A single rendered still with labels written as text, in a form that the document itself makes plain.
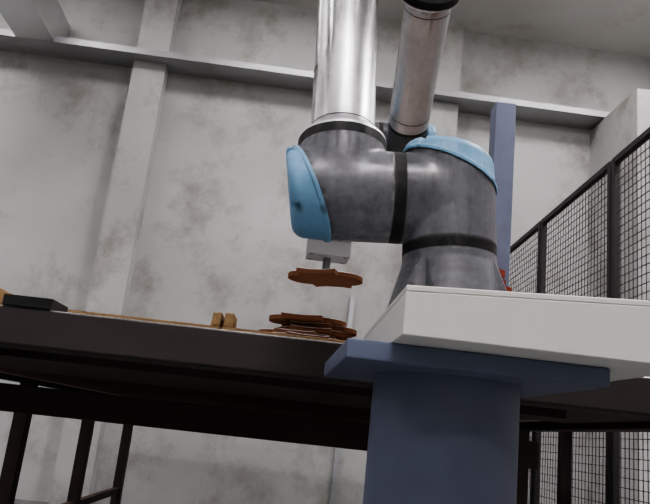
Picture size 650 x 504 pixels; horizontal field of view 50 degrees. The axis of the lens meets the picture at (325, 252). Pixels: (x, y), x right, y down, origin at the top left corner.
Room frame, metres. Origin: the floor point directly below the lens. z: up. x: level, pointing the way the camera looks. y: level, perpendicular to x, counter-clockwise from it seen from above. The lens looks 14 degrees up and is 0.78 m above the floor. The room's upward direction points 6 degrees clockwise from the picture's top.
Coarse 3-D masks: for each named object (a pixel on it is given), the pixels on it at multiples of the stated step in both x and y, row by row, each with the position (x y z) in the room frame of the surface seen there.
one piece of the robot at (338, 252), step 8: (312, 240) 1.33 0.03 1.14; (320, 240) 1.33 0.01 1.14; (312, 248) 1.33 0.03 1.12; (320, 248) 1.33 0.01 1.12; (328, 248) 1.33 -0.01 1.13; (336, 248) 1.33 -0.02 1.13; (344, 248) 1.33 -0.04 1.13; (312, 256) 1.36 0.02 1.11; (320, 256) 1.35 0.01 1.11; (328, 256) 1.34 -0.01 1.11; (336, 256) 1.34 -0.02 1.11; (344, 256) 1.33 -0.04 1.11; (328, 264) 1.35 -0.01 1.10
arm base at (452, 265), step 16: (416, 240) 0.80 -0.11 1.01; (432, 240) 0.79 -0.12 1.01; (448, 240) 0.78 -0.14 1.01; (464, 240) 0.78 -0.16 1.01; (480, 240) 0.79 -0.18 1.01; (416, 256) 0.80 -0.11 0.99; (432, 256) 0.79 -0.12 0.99; (448, 256) 0.78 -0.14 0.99; (464, 256) 0.78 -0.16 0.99; (480, 256) 0.79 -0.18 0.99; (496, 256) 0.81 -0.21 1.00; (400, 272) 0.83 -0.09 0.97; (416, 272) 0.80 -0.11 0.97; (432, 272) 0.78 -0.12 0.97; (448, 272) 0.77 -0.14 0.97; (464, 272) 0.77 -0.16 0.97; (480, 272) 0.78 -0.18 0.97; (496, 272) 0.80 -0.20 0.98; (400, 288) 0.81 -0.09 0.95; (464, 288) 0.77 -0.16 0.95; (480, 288) 0.77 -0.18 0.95; (496, 288) 0.80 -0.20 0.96
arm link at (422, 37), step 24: (408, 0) 0.95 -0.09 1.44; (432, 0) 0.94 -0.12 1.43; (456, 0) 0.95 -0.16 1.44; (408, 24) 1.00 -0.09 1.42; (432, 24) 0.99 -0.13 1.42; (408, 48) 1.04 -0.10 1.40; (432, 48) 1.03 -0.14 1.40; (408, 72) 1.08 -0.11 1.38; (432, 72) 1.08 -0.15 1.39; (408, 96) 1.12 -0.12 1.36; (432, 96) 1.13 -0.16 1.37; (408, 120) 1.17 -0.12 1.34
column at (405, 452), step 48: (384, 384) 0.80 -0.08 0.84; (432, 384) 0.76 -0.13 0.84; (480, 384) 0.75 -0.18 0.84; (528, 384) 0.77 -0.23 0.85; (576, 384) 0.71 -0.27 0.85; (384, 432) 0.79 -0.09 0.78; (432, 432) 0.76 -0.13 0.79; (480, 432) 0.76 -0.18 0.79; (384, 480) 0.79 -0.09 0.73; (432, 480) 0.75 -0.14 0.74; (480, 480) 0.76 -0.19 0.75
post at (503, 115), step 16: (496, 112) 3.06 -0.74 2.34; (512, 112) 3.06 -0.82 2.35; (496, 128) 3.06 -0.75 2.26; (512, 128) 3.06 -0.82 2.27; (496, 144) 3.06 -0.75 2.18; (512, 144) 3.06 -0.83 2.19; (496, 160) 3.06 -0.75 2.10; (512, 160) 3.06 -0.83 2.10; (496, 176) 3.06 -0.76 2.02; (512, 176) 3.06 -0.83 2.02; (512, 192) 3.07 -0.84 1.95; (496, 208) 3.06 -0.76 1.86
